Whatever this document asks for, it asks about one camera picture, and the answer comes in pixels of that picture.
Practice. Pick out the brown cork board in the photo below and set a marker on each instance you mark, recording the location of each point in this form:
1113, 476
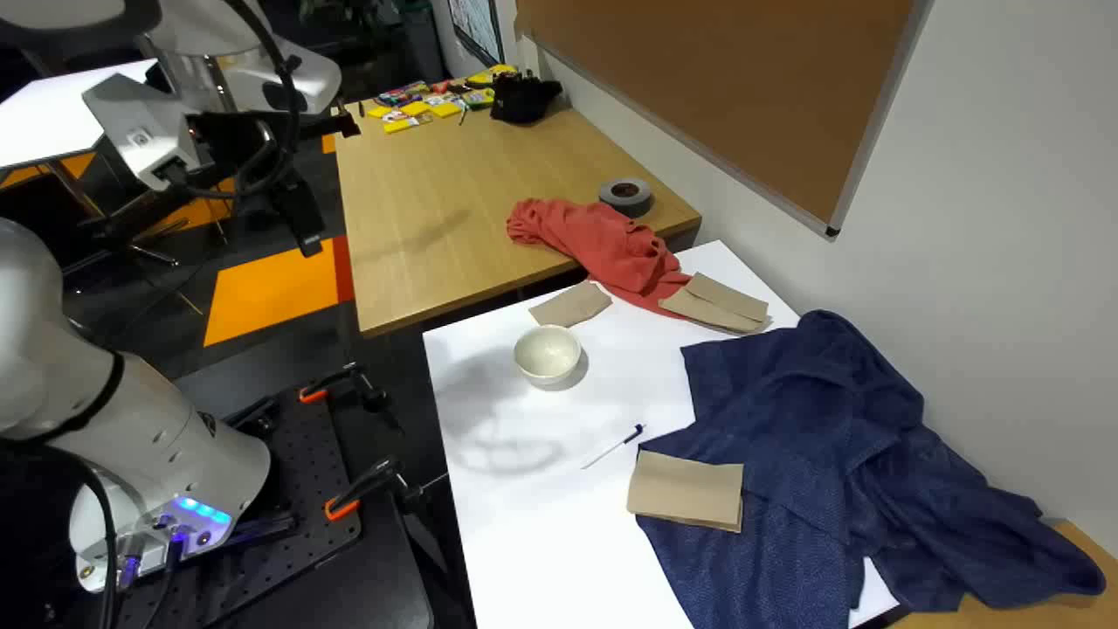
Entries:
722, 81

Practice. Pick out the yellow block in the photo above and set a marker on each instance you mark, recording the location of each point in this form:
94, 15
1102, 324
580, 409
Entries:
443, 108
490, 79
398, 125

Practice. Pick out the flat tan paper piece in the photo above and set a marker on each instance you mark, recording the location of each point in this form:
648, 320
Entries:
569, 304

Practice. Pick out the white marker with black cap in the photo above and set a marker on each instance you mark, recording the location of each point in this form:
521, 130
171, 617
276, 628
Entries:
616, 448

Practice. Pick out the grey duct tape roll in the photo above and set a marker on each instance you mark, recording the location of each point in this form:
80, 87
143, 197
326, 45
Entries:
626, 197

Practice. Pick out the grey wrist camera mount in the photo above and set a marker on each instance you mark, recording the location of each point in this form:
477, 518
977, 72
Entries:
143, 126

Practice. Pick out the orange floor mat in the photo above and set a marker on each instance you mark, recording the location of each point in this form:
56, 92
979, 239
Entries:
274, 291

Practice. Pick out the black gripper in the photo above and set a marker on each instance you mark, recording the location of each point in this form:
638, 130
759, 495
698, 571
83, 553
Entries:
240, 146

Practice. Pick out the white ceramic bowl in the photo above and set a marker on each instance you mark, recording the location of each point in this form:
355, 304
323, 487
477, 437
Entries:
549, 355

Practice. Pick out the black perforated breadboard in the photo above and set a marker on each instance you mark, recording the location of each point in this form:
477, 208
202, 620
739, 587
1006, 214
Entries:
292, 512

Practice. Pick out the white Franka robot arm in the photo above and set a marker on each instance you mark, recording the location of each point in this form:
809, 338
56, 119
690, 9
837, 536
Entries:
141, 430

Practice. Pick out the red cloth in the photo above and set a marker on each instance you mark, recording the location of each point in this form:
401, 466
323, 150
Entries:
605, 245

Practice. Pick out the black glove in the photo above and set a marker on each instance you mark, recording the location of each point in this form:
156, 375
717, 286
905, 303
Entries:
525, 100

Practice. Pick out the dark blue cloth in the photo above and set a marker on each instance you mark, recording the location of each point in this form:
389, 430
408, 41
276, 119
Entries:
838, 466

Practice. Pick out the light wooden table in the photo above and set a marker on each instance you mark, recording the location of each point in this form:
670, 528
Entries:
440, 221

